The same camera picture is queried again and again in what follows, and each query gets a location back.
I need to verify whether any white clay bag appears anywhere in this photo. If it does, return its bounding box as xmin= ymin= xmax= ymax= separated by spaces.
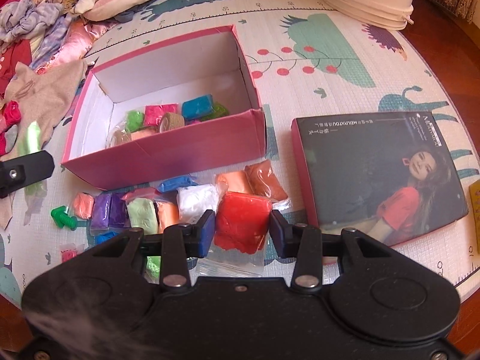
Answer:
xmin=176 ymin=184 xmax=220 ymax=224

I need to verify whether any red clay bag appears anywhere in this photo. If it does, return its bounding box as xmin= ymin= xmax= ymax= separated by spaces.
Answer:
xmin=214 ymin=192 xmax=272 ymax=254

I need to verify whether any blue plastic toy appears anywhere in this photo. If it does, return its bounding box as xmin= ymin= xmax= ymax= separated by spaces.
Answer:
xmin=94 ymin=231 xmax=118 ymax=245

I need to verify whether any pale green clay bag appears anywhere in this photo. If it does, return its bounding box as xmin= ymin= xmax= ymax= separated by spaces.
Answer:
xmin=127 ymin=197 xmax=159 ymax=235

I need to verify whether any pile of colourful clothes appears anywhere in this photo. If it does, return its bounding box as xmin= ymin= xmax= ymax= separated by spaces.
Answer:
xmin=1 ymin=0 xmax=106 ymax=96

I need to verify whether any light orange clay bag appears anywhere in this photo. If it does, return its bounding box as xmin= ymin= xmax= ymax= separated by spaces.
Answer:
xmin=216 ymin=171 xmax=253 ymax=194

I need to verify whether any salmon clay bag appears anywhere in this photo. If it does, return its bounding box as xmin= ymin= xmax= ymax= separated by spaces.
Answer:
xmin=72 ymin=193 xmax=95 ymax=219

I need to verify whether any dark purple clay bag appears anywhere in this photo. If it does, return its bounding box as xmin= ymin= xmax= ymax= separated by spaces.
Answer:
xmin=108 ymin=193 xmax=128 ymax=228

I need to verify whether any orange striped clay bag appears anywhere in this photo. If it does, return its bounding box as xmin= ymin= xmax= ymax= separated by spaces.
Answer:
xmin=155 ymin=202 xmax=180 ymax=233

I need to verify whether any green plastic toy bolt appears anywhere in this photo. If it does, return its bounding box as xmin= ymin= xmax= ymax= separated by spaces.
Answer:
xmin=50 ymin=205 xmax=77 ymax=231

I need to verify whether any box lid with woman photo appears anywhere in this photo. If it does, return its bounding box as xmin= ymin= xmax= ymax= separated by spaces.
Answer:
xmin=291 ymin=111 xmax=469 ymax=245

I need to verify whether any beige cloth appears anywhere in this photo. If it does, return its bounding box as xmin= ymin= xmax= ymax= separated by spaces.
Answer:
xmin=1 ymin=59 xmax=87 ymax=159

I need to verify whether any magenta clay bag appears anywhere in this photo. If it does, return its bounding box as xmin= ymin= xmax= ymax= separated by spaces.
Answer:
xmin=59 ymin=244 xmax=85 ymax=263

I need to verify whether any yellow small box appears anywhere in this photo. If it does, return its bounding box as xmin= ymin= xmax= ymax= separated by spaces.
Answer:
xmin=469 ymin=180 xmax=480 ymax=254

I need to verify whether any blue clay bag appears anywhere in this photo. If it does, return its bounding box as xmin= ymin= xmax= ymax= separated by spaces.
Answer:
xmin=156 ymin=175 xmax=198 ymax=194

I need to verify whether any brown-red clay bag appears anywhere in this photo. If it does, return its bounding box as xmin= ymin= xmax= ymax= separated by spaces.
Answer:
xmin=244 ymin=159 xmax=288 ymax=202

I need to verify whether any pink cardboard box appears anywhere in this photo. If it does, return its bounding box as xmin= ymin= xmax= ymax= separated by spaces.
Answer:
xmin=62 ymin=25 xmax=267 ymax=189

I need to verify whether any bright green clay bag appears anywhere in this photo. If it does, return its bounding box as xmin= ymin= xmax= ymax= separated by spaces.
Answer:
xmin=16 ymin=120 xmax=49 ymax=215

